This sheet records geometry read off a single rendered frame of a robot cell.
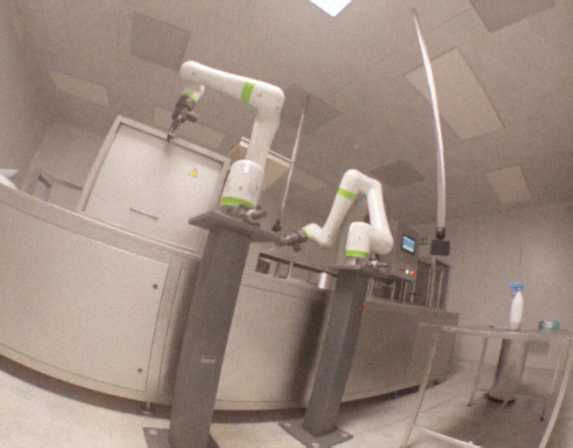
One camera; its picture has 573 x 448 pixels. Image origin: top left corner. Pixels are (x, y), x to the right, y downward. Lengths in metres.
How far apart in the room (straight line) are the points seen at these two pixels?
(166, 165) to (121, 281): 0.61
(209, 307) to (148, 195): 0.68
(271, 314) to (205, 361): 0.48
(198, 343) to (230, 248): 0.33
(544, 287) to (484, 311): 1.19
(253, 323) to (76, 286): 0.79
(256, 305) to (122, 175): 0.89
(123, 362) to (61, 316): 0.32
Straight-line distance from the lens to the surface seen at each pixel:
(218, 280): 0.84
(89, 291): 1.12
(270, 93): 1.13
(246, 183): 0.90
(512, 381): 2.69
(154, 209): 1.29
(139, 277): 1.09
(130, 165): 1.35
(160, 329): 1.13
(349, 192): 1.58
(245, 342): 1.23
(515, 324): 1.50
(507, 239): 5.20
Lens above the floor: 0.74
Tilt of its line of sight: 15 degrees up
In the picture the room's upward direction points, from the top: 13 degrees clockwise
